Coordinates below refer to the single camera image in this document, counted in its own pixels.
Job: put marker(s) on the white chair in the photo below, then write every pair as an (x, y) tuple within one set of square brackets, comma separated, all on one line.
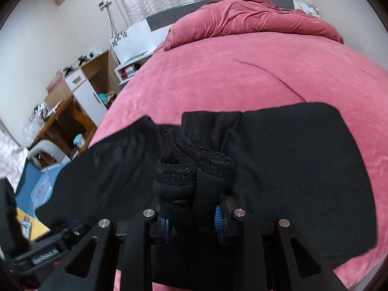
[(45, 150)]

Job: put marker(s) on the yellow box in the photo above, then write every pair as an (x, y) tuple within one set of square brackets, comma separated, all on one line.
[(36, 222)]

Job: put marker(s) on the floral cloth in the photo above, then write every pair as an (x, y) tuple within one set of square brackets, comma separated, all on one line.
[(10, 157)]

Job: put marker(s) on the teal cup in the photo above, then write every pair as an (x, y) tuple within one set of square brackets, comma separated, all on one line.
[(80, 141)]

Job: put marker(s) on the white nightstand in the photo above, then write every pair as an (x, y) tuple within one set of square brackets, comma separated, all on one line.
[(127, 69)]

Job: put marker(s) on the wooden desk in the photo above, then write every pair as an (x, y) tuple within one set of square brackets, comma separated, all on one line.
[(57, 124)]

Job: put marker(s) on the pink bed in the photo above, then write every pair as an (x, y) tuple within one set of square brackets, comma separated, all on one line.
[(242, 81)]

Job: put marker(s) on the teal item in cabinet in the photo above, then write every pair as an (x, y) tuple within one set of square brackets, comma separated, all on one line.
[(105, 97)]

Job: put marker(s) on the grey and white headboard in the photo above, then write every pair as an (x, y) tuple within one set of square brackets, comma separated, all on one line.
[(133, 38)]

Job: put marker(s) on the red duvet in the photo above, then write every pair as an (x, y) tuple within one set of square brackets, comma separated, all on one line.
[(242, 18)]

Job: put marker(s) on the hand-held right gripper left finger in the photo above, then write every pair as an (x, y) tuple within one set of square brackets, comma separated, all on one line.
[(166, 230)]

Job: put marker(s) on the wooden cabinet with white doors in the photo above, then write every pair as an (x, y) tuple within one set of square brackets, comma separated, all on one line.
[(88, 97)]

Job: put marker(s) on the small black tool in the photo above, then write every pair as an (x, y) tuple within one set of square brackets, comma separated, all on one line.
[(84, 59), (68, 69)]

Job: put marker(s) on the blue storage box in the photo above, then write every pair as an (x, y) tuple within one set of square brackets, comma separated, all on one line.
[(30, 185)]

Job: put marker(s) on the white wall socket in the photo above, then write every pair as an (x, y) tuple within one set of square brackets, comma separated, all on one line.
[(105, 4)]

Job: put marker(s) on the black embroidered pants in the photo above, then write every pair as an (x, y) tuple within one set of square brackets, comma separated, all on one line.
[(288, 157)]

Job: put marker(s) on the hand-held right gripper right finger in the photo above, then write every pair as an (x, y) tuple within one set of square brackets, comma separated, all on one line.
[(218, 221)]

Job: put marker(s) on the pink bag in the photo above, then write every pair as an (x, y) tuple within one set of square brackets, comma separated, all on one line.
[(56, 80)]

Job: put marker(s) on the clutter of small desk items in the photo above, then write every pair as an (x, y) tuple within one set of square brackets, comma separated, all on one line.
[(44, 110)]

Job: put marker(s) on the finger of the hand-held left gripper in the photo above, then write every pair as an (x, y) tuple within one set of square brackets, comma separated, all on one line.
[(77, 232)]

